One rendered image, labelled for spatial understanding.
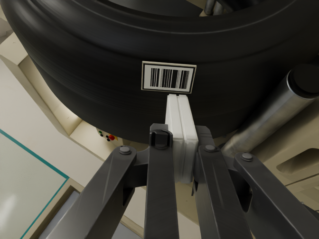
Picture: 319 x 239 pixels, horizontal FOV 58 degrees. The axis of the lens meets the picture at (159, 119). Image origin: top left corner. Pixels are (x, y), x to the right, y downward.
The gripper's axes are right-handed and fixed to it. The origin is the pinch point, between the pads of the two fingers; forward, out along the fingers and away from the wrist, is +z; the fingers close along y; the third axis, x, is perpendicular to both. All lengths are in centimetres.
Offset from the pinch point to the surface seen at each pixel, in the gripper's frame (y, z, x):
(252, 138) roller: 15.1, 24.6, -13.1
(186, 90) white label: 2.1, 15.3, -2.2
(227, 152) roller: 14.2, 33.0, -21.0
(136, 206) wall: -12, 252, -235
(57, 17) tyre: -13.6, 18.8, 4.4
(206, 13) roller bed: 15, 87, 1
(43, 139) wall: -138, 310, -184
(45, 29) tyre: -15.4, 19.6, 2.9
